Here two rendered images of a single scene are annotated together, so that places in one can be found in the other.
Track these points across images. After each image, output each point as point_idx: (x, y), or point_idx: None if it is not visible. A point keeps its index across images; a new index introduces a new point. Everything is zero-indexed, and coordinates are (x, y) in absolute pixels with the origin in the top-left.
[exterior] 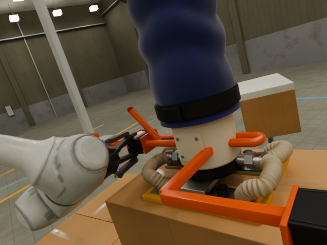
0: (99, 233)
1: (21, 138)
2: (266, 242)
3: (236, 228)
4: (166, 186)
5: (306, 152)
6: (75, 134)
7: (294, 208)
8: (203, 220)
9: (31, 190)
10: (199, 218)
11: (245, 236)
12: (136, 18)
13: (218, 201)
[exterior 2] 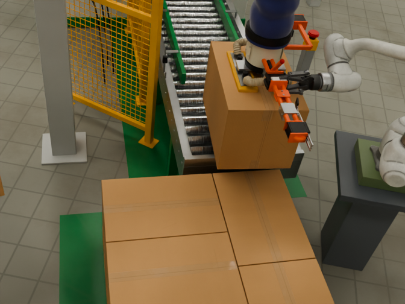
0: (268, 295)
1: (356, 39)
2: (284, 52)
3: (284, 59)
4: (308, 45)
5: (216, 49)
6: (336, 35)
7: (301, 20)
8: (287, 67)
9: (354, 71)
10: (287, 69)
11: (285, 57)
12: None
13: (305, 33)
